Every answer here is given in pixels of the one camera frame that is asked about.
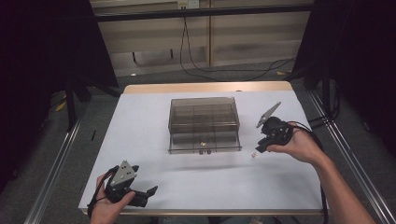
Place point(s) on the person's left hand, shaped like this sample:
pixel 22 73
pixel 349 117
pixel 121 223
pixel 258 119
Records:
pixel 104 213

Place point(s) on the smoky clear drawer box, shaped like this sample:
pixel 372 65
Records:
pixel 204 107

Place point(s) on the metal floor rail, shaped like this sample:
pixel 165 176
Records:
pixel 49 180
pixel 361 169

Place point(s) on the black metal stand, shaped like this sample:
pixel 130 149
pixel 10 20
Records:
pixel 70 105
pixel 326 93

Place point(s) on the white table mat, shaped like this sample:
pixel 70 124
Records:
pixel 193 180

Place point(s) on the black horizontal bar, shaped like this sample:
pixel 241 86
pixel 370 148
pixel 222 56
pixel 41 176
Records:
pixel 202 12

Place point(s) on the dark curtain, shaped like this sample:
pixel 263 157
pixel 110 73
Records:
pixel 361 56
pixel 46 46

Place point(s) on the person's right hand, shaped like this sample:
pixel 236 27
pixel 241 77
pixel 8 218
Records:
pixel 300 146

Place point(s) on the wooden table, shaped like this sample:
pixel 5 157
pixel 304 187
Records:
pixel 186 87

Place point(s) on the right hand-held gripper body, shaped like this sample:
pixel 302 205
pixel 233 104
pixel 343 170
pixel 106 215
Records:
pixel 277 132

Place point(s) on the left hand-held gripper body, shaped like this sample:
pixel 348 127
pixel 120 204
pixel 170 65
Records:
pixel 122 177

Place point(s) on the yellow tape piece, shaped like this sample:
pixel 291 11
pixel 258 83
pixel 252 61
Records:
pixel 60 106

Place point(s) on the white wall socket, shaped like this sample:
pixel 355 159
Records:
pixel 188 4

